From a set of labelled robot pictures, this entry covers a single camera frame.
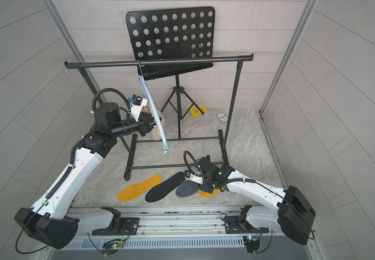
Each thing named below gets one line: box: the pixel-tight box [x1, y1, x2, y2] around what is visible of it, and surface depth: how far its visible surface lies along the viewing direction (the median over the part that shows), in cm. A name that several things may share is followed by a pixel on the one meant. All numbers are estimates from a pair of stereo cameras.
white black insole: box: [145, 171, 186, 203], surface depth 84 cm
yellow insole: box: [117, 173, 163, 201], surface depth 84 cm
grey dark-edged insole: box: [175, 179, 200, 198], surface depth 83 cm
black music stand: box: [125, 6, 216, 139], surface depth 70 cm
